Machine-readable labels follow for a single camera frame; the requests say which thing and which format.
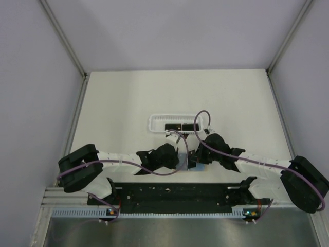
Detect white plastic basket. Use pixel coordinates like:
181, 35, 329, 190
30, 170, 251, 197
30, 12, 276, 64
148, 114, 195, 134

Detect beige card holder wallet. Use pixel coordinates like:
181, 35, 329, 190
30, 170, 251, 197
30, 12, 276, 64
176, 152, 206, 172

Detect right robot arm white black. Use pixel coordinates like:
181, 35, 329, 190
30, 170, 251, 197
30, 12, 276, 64
188, 131, 328, 214

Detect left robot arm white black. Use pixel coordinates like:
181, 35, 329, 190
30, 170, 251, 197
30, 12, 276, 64
57, 144, 180, 204

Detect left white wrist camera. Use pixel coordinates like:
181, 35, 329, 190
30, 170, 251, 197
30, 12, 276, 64
165, 131, 182, 147

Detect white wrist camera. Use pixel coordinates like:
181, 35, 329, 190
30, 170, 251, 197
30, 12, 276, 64
204, 125, 215, 135
165, 131, 182, 147

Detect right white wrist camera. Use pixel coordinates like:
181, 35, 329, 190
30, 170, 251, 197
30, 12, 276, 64
204, 125, 215, 135

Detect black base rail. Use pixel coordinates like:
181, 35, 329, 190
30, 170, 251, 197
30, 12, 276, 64
87, 179, 270, 215

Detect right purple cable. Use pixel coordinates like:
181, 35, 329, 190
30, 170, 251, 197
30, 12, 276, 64
193, 110, 327, 223

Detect purple cable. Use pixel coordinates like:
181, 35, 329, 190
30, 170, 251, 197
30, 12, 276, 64
193, 110, 327, 223
56, 129, 190, 223

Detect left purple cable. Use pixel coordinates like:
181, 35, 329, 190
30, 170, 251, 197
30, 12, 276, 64
56, 129, 190, 223

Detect white slotted cable duct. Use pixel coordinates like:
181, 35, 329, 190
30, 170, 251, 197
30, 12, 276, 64
51, 207, 256, 219

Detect left aluminium frame post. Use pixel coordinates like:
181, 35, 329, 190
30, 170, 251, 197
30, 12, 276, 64
39, 0, 88, 79

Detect aluminium frame post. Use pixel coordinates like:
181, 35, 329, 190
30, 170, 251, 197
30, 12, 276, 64
266, 0, 316, 75
39, 0, 88, 79

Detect right aluminium frame post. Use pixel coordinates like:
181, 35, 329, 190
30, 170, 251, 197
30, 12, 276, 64
266, 0, 316, 75

